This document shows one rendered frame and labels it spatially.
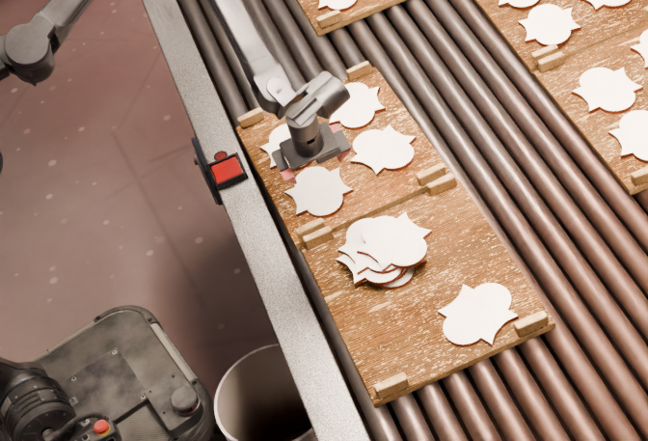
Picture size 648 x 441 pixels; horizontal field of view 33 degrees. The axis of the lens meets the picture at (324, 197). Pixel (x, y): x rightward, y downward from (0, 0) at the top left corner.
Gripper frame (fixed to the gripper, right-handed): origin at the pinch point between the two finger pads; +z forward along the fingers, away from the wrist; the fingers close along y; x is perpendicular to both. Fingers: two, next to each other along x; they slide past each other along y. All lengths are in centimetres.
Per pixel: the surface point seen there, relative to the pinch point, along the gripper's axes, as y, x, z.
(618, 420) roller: 23, -71, -5
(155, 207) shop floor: -40, 94, 134
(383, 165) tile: 13.9, 0.9, 11.8
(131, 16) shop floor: -18, 204, 164
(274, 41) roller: 9, 56, 29
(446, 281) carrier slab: 11.7, -31.9, 4.0
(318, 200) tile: -1.4, -0.3, 11.2
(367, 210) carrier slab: 6.2, -7.9, 10.3
